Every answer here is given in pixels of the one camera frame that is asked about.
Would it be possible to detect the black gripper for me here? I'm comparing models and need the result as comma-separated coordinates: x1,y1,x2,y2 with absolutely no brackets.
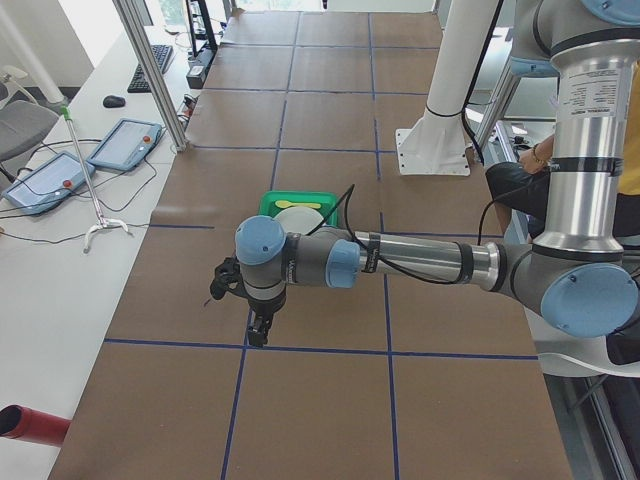
247,298,285,347

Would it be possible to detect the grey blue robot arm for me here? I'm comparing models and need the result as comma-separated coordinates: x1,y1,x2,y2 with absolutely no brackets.
227,1,639,347

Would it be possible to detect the white round plate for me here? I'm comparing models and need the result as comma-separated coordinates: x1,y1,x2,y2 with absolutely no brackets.
274,206,323,235

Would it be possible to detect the yellow plastic spoon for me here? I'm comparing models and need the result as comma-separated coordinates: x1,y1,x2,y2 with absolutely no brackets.
275,200,322,209

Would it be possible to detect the green plastic tray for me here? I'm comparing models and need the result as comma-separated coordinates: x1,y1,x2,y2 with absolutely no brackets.
258,190,339,227

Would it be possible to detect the far teach pendant tablet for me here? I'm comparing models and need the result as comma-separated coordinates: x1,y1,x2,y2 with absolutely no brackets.
86,118,162,172

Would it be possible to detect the teach pendant tablet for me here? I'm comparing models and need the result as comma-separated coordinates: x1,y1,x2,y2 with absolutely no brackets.
2,151,85,215
86,118,162,172

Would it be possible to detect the red cylinder tube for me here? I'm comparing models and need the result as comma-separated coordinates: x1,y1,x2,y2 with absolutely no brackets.
1,405,71,447

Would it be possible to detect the near teach pendant tablet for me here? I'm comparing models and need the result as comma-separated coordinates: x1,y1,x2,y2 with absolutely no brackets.
2,151,85,215

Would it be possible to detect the black computer mouse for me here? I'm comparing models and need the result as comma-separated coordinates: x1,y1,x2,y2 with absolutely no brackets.
102,95,126,109

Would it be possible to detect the black keyboard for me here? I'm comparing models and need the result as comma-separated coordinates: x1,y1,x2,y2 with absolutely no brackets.
126,44,174,94

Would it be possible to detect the seated person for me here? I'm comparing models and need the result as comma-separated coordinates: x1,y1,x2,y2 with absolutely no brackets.
486,66,639,250

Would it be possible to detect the grey office chair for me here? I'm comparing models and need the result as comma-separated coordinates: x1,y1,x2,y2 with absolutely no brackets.
1,65,58,183

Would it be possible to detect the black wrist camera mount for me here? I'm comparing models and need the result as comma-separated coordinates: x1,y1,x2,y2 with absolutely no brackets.
209,256,244,300

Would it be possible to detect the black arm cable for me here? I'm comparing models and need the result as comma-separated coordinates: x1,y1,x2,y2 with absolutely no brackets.
307,183,519,285

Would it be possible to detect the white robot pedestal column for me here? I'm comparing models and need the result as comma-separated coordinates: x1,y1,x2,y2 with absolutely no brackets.
396,0,502,176

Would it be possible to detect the aluminium frame post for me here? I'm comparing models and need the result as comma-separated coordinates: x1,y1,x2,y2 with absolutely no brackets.
113,0,187,153

